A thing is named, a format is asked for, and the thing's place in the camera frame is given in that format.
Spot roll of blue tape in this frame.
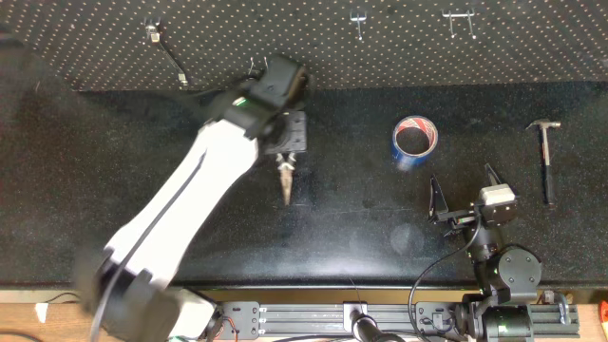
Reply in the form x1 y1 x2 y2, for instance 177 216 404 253
391 115 439 172

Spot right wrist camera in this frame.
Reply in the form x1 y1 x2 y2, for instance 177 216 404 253
478 182 519 207

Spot wrench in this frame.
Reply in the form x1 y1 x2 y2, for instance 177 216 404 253
144 24 190 87

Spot black and white pliers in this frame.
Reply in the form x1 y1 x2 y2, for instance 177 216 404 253
276 151 298 206

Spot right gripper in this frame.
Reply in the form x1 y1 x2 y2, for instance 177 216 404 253
427 163 520 238

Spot black pegboard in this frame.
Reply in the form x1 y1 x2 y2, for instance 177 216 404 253
0 0 608 92

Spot black cable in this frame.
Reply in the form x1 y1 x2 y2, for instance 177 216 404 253
408 216 484 341
87 246 143 342

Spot hammer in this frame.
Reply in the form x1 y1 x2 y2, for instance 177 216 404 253
525 118 561 206

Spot mounting rail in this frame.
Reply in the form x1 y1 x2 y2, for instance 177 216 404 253
208 289 581 342

